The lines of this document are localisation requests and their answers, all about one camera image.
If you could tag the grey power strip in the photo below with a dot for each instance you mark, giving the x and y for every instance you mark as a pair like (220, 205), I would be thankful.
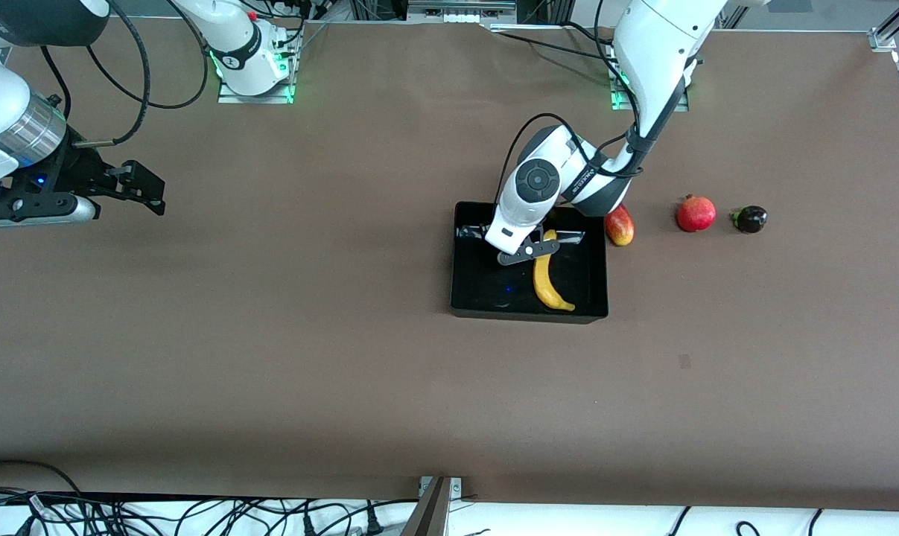
(460, 9)

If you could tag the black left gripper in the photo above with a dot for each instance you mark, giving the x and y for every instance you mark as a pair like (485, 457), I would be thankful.
(535, 236)

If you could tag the dark purple mangosteen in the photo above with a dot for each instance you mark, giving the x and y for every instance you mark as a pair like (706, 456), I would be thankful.
(751, 219)

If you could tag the yellow banana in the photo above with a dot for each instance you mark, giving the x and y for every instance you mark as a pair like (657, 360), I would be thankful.
(544, 283)

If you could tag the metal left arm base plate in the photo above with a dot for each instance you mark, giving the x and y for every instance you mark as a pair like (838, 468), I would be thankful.
(684, 104)

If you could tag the aluminium frame corner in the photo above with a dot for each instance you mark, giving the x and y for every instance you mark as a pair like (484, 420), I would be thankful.
(885, 37)

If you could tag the dark metal profile bar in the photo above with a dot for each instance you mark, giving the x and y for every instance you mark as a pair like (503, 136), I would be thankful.
(428, 514)

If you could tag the red pomegranate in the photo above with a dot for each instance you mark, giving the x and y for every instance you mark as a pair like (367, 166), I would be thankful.
(696, 214)

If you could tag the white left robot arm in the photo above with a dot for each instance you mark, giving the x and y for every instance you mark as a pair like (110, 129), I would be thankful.
(658, 45)

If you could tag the red yellow mango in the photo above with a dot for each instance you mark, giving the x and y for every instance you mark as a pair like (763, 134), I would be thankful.
(620, 227)

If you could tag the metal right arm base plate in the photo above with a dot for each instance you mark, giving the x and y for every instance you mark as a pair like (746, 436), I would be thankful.
(229, 95)

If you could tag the black plastic tray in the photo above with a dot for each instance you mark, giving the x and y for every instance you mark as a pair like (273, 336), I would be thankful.
(486, 286)

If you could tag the small metal bracket plate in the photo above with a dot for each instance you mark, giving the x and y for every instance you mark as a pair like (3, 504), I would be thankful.
(456, 487)

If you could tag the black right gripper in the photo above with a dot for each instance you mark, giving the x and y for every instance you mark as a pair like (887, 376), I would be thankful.
(68, 173)

